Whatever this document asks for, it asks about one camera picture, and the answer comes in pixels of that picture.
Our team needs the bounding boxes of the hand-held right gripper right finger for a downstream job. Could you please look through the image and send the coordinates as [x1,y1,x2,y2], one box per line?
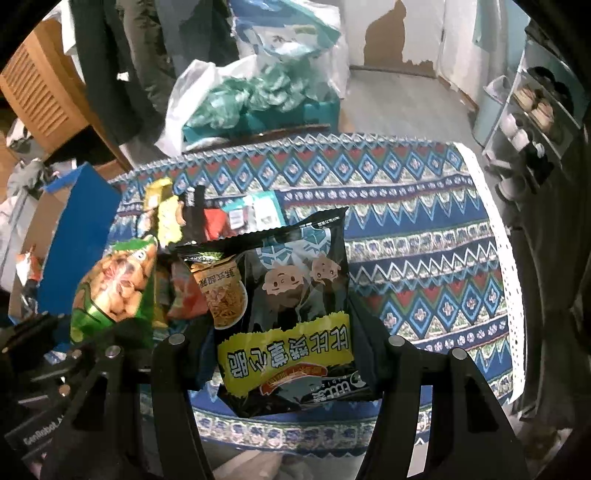
[355,323,532,480]

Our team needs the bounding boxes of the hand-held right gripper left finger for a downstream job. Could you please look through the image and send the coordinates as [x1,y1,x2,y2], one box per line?
[46,318,222,480]

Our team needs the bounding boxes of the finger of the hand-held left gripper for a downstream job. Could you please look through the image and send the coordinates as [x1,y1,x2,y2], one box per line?
[69,316,158,365]
[0,313,70,365]

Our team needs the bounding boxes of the green snack packet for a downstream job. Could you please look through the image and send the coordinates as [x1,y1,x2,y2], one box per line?
[69,233,160,344]

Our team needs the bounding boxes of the black cartoon snack packet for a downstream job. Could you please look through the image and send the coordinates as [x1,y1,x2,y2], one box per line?
[175,207,384,418]

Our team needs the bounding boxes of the blue cardboard box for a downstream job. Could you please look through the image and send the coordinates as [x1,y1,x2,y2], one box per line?
[9,161,123,319]

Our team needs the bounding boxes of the yellow biscuit packet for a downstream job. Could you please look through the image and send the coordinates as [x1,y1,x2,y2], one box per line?
[148,196,185,245]

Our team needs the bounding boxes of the orange and black snack bag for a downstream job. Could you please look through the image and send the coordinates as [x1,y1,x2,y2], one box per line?
[180,185,236,243]

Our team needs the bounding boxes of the long yellow wafer packet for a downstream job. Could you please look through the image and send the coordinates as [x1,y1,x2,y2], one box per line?
[143,178,174,213]

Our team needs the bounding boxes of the teal snack packet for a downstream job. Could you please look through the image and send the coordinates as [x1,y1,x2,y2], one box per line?
[226,191,287,232]

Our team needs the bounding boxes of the patterned blue tablecloth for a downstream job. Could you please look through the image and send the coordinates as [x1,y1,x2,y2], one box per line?
[108,131,527,450]

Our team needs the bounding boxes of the louvred wooden wardrobe door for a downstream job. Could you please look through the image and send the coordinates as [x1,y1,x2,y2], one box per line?
[0,18,93,144]

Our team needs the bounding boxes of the teal cardboard box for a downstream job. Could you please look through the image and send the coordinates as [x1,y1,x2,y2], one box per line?
[182,99,340,144]

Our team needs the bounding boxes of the black coat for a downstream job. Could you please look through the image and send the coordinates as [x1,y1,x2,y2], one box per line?
[69,0,158,146]

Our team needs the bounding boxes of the crumpled teal plastic bags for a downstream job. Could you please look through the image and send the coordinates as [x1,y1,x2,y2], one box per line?
[185,65,333,130]

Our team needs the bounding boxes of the olive coat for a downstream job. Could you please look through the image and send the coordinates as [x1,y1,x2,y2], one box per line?
[115,0,178,116]

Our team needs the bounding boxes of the group of shoes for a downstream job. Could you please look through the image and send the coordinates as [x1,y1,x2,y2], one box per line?
[494,65,573,199]

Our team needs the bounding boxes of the shoe rack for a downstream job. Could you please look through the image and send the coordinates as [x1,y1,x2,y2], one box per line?
[480,28,587,195]

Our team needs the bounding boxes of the blue-grey coat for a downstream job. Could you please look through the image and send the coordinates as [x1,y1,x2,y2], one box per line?
[161,0,241,79]

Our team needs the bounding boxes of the blue and white plastic bag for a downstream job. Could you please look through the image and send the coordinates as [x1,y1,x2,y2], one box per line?
[228,0,345,63]

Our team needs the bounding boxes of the white door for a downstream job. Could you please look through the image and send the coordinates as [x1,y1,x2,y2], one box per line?
[438,0,490,93]

